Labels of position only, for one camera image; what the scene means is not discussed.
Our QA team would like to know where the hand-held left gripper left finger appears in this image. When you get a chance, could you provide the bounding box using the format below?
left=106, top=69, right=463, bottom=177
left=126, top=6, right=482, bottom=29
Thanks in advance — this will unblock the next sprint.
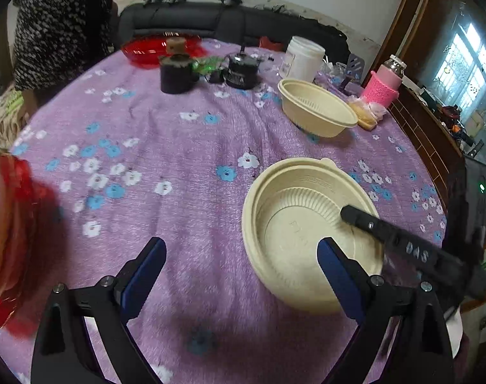
left=30, top=237, right=167, bottom=384

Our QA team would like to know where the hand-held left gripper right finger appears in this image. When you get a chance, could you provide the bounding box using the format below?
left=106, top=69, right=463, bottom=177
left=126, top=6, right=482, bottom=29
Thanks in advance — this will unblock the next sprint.
left=317, top=237, right=455, bottom=384

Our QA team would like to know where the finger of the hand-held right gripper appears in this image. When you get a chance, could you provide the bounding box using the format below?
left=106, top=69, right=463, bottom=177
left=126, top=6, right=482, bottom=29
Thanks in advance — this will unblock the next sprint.
left=340, top=205, right=468, bottom=285

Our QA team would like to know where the large beige plastic bowl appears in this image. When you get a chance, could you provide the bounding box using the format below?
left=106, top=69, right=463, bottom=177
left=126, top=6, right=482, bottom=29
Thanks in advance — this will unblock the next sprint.
left=242, top=157, right=385, bottom=315

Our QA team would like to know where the plastic bag of food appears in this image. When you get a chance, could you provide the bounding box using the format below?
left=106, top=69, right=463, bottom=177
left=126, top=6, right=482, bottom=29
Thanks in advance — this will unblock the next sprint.
left=349, top=98, right=388, bottom=131

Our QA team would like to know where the purple floral tablecloth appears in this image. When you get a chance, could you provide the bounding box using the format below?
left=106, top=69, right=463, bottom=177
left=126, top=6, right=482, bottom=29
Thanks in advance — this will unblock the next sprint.
left=0, top=40, right=467, bottom=384

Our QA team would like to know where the pink thermos with knitted sleeve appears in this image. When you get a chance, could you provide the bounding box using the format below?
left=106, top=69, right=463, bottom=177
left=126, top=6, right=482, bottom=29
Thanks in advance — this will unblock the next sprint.
left=361, top=55, right=407, bottom=108

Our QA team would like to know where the slotted metal phone stand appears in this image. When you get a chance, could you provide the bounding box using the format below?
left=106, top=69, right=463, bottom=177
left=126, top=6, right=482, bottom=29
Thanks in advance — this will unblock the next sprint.
left=344, top=54, right=365, bottom=89

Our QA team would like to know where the clear plastic container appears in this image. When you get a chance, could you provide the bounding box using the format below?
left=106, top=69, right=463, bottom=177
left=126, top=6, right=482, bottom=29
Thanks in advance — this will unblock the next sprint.
left=323, top=62, right=348, bottom=84

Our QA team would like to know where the white plastic jar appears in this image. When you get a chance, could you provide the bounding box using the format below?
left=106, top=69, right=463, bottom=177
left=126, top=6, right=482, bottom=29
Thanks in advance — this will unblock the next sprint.
left=279, top=36, right=326, bottom=83

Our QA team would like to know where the black jar with cork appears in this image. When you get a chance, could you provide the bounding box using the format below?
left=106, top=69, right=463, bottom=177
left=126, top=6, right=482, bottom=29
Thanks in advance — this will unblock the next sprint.
left=160, top=37, right=198, bottom=94

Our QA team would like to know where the green wrapper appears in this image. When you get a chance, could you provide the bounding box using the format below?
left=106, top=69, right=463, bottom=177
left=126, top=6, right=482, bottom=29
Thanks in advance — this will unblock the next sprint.
left=191, top=57, right=228, bottom=76

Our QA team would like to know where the red glass bowl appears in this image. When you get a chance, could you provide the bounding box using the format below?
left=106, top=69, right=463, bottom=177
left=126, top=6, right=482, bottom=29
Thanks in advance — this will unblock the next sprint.
left=120, top=37, right=206, bottom=67

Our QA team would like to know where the black sofa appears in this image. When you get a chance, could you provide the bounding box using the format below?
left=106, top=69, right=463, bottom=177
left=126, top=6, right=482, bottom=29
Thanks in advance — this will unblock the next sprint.
left=118, top=2, right=349, bottom=54

